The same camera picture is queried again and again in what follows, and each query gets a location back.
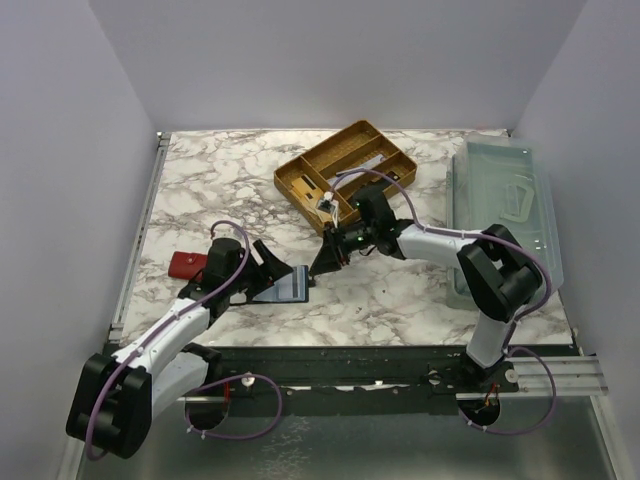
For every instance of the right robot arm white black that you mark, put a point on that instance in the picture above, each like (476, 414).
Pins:
(502, 277)

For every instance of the grey cards in tray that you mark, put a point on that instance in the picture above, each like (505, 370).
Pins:
(368, 164)

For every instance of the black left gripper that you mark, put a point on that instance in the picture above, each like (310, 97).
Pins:
(258, 273)

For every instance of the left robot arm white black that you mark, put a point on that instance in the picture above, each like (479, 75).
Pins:
(120, 427)

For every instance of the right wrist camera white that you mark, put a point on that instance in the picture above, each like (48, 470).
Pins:
(327, 208)

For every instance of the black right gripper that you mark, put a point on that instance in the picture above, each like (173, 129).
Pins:
(333, 247)

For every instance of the black leather card holder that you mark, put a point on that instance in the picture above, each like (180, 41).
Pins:
(292, 288)

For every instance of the brown woven organizer tray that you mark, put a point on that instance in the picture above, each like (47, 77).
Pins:
(345, 161)

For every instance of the clear plastic storage box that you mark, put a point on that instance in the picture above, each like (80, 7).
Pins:
(498, 180)

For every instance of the grey credit card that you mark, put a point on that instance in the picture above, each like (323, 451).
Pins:
(347, 174)

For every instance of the yellow cards in tray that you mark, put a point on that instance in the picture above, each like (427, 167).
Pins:
(308, 193)

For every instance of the red leather card holder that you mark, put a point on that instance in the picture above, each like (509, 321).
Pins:
(186, 265)

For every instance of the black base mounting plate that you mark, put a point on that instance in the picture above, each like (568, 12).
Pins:
(346, 381)

